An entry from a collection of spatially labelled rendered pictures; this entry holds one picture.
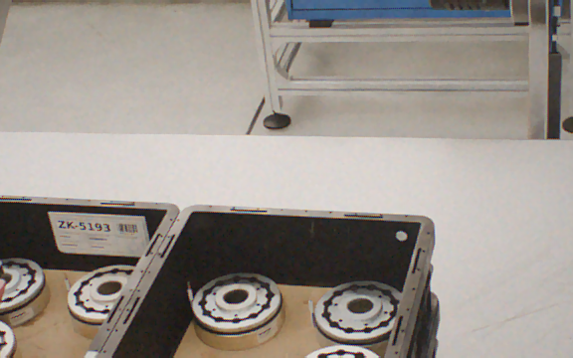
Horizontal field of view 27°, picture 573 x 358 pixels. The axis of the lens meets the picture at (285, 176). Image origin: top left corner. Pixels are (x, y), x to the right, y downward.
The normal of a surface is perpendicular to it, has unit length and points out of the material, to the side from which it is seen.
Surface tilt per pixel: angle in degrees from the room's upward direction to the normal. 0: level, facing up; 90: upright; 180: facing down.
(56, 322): 0
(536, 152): 0
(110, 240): 90
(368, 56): 0
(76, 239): 90
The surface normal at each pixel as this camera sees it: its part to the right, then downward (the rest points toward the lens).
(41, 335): -0.11, -0.84
